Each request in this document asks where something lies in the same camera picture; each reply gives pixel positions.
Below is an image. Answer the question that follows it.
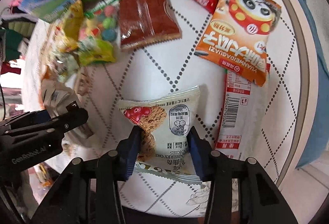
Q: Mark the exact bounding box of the white diamond pattern mat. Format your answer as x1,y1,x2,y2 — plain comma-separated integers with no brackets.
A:
21,0,313,218

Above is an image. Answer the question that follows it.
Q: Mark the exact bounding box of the long red white packet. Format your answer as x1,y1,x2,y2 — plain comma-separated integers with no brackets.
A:
215,70,269,160

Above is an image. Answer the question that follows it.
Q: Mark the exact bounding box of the white cake packet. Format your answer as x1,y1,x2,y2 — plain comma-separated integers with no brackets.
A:
39,78,94,141

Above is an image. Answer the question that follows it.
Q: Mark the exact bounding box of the braised egg clear packet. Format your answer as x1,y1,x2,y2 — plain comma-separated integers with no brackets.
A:
49,51,79,83

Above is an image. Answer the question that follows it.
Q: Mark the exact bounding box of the cranberry oat cookie packet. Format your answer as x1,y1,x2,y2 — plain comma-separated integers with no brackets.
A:
118,85,201,185

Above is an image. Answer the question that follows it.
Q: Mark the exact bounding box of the clothes rack with garments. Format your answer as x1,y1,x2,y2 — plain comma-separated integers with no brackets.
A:
1,0,38,75

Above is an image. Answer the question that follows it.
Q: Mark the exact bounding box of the orange panda sunflower seed bag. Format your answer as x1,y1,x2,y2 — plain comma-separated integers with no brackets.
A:
194,0,282,87

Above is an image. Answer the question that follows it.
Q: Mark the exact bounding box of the yellow panda snack bag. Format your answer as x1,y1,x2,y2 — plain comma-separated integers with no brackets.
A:
51,0,84,53

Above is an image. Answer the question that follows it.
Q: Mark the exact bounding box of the brown jerky packet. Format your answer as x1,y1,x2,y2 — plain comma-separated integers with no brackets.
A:
119,0,182,51

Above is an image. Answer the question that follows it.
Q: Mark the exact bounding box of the green candy bag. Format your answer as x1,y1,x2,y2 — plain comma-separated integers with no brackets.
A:
78,1,119,67

